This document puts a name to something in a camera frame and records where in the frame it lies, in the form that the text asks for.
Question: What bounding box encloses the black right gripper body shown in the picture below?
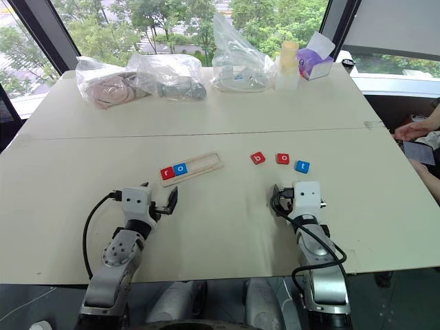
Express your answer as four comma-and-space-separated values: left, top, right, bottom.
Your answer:
279, 198, 296, 217

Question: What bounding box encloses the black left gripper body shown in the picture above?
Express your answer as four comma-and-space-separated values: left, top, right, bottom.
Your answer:
149, 201, 172, 221

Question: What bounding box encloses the row of letter blocks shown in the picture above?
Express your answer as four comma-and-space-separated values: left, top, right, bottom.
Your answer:
159, 151, 226, 188

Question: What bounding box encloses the dark phone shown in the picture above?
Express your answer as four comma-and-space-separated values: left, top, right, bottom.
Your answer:
402, 140, 436, 167

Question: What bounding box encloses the person's bare hand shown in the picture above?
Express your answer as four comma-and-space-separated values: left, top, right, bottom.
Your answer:
393, 120, 432, 142

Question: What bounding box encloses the grey rounded shape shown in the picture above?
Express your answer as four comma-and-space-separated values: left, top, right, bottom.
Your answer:
145, 280, 208, 325

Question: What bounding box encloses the grey cylindrical object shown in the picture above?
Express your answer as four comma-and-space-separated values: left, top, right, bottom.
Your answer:
156, 81, 208, 102

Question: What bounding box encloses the clear bag with pink items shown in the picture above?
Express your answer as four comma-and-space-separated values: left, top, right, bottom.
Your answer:
75, 56, 156, 111

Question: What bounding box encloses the white translucent container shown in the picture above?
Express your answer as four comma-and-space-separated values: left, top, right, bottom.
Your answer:
274, 66, 300, 92

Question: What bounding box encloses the clear bag with grey object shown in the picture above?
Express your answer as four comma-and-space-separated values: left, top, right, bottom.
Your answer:
126, 52, 208, 103

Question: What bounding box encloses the purple and white tissue box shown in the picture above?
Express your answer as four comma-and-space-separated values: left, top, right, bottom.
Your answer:
296, 31, 336, 82

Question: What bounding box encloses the yellow plastic cup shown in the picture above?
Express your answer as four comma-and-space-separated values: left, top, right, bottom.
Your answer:
279, 41, 299, 69

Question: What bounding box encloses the clear bag with white items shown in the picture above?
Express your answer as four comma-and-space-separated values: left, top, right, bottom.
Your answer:
210, 12, 276, 94

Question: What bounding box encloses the person's bare leg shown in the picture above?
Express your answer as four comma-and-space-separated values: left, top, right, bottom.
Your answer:
408, 159, 440, 203

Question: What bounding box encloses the black mesh chair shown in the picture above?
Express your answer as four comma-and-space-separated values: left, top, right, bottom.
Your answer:
0, 81, 25, 153

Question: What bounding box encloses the white window sill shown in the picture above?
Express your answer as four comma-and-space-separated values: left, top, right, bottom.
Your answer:
350, 69, 440, 100

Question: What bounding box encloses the grey roller blind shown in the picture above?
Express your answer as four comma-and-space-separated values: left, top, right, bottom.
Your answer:
341, 0, 440, 58

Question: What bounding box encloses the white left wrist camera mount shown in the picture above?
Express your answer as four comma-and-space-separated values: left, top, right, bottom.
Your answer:
121, 186, 160, 230

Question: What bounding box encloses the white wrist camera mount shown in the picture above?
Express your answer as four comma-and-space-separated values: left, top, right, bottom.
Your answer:
121, 186, 160, 230
291, 180, 325, 228

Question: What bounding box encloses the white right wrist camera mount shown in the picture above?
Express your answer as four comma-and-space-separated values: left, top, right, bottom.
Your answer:
291, 180, 325, 228

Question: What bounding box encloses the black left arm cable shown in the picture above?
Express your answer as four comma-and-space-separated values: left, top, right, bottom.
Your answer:
82, 190, 124, 280

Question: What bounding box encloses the black window frame pillar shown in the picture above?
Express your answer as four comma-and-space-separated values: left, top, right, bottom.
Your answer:
5, 0, 84, 83
318, 0, 362, 67

